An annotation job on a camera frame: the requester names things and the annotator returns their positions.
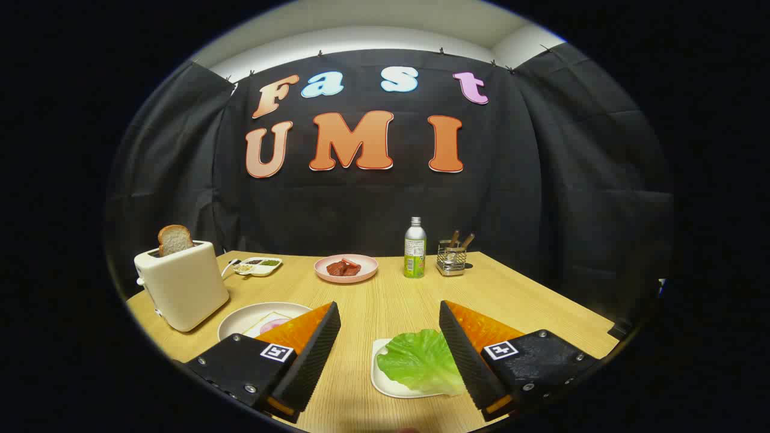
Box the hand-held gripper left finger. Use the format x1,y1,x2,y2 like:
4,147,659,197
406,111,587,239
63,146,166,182
183,302,342,423

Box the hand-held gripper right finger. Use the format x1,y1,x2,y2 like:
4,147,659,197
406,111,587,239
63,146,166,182
439,300,599,423

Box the green lettuce leaf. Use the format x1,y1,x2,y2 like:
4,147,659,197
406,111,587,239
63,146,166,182
377,328,467,396

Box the toasted bread slice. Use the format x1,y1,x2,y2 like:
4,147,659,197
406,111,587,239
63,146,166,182
158,225,194,257

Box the white bread slice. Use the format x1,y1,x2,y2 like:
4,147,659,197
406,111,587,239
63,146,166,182
243,312,294,339

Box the white square plate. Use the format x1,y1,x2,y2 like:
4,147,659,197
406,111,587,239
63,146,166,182
371,338,458,399

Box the white round plate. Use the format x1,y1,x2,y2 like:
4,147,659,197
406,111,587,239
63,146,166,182
217,302,313,342

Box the red meat pieces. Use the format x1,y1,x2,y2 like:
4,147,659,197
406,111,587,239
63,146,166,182
326,258,362,277

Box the white divided condiment dish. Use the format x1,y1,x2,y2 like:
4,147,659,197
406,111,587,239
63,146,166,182
233,257,283,277

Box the pink plate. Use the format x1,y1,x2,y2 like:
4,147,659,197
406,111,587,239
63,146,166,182
314,254,379,284

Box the green and silver bottle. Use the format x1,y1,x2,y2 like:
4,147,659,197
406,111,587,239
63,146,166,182
404,217,427,279

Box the white toaster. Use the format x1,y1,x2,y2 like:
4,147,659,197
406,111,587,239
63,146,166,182
134,241,230,333

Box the black backdrop cloth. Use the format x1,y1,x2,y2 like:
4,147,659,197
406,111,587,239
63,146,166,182
103,43,674,337

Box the metal wire utensil holder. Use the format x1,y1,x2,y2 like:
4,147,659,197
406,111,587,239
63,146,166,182
436,240,468,277

